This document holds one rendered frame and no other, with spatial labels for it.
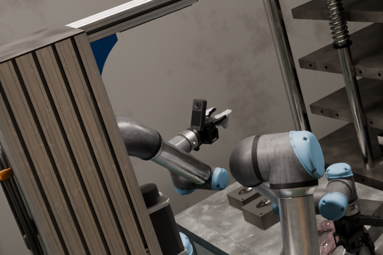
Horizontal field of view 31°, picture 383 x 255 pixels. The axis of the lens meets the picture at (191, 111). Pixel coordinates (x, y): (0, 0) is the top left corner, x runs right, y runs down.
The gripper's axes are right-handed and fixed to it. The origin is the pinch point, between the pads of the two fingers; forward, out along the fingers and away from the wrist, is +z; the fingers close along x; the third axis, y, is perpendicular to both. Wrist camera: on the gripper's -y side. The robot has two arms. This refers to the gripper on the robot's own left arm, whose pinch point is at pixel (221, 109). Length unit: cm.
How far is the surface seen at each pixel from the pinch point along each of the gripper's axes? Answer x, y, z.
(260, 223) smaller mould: -4, 64, 19
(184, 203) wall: -131, 138, 109
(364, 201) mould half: 39, 50, 31
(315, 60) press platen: -12, 18, 93
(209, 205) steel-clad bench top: -43, 72, 33
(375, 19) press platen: 27, -9, 79
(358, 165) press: 13, 66, 81
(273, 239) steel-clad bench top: 5, 65, 13
